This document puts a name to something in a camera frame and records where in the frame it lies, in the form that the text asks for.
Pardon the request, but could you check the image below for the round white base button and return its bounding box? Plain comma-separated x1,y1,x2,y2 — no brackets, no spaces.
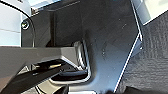
21,19,30,30

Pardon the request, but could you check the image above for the black diagonal robot strut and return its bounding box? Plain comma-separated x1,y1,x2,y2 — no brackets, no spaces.
0,62,73,94

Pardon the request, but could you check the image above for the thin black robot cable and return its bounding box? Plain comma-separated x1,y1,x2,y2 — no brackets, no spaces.
0,0,37,48

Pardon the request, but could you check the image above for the small white robot box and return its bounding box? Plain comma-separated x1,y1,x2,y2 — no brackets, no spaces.
67,86,102,94

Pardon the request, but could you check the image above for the white wardrobe carcass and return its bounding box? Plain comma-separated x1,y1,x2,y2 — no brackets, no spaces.
0,0,82,47

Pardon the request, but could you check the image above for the thick grey robot limb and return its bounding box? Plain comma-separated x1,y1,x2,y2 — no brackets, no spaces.
0,39,90,94

